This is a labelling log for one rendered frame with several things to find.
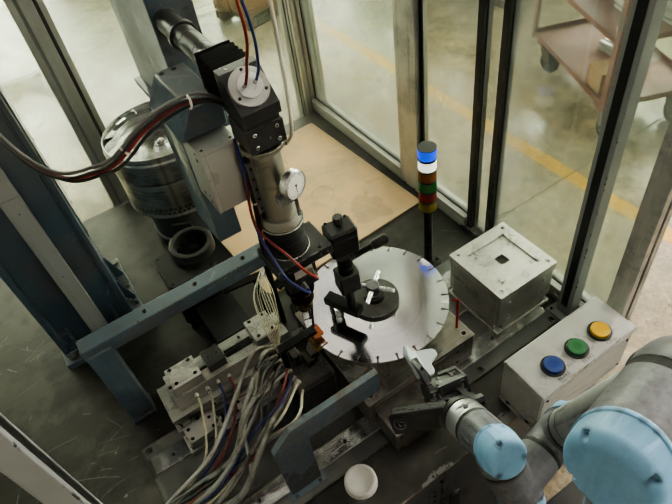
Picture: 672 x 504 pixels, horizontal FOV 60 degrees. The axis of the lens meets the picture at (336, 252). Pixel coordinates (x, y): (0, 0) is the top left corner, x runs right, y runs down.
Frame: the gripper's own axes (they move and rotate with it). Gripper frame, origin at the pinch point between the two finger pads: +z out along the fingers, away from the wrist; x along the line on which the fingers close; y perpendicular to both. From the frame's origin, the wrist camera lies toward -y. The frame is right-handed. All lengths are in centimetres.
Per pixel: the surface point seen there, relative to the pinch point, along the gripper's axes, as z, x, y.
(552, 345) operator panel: -6.7, -2.5, 30.1
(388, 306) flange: 8.0, 13.7, 2.0
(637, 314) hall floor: 75, -56, 115
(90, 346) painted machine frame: 15, 27, -59
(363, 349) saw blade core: 2.6, 9.0, -7.3
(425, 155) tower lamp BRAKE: 15.6, 41.3, 22.5
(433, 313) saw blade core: 3.8, 10.0, 10.1
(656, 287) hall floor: 81, -52, 131
